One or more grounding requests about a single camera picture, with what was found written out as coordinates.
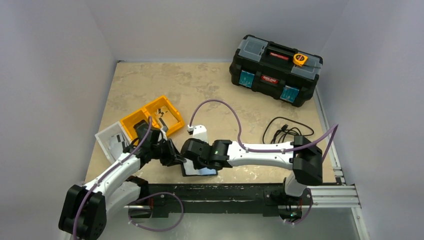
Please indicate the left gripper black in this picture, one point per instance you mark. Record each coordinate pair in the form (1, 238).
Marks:
(172, 157)

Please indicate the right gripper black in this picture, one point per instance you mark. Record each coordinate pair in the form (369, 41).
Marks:
(189, 151)

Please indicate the card with black stripe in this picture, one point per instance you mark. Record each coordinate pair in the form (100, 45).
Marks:
(165, 118)

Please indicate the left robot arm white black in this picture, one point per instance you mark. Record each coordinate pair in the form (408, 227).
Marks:
(88, 207)

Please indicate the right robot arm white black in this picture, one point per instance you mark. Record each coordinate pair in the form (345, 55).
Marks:
(301, 156)

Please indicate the yellow plastic bin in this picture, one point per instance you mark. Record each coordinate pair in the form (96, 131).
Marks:
(149, 111)

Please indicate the white plastic bin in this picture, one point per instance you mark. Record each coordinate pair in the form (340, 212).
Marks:
(112, 141)

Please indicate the black plastic toolbox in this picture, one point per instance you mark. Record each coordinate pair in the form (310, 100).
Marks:
(267, 67)

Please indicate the orange tape measure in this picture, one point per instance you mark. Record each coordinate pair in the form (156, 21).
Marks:
(299, 59)

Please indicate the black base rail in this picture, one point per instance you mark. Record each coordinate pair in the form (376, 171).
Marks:
(266, 199)

